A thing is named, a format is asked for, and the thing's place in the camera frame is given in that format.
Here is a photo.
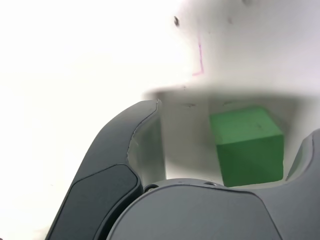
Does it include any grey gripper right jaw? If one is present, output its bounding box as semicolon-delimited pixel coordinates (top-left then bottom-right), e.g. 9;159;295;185
107;127;320;240

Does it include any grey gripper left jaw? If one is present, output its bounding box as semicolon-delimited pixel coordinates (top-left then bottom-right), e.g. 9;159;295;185
46;98;168;240

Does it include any green cube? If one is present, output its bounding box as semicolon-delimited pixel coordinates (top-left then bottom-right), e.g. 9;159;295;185
208;106;285;188

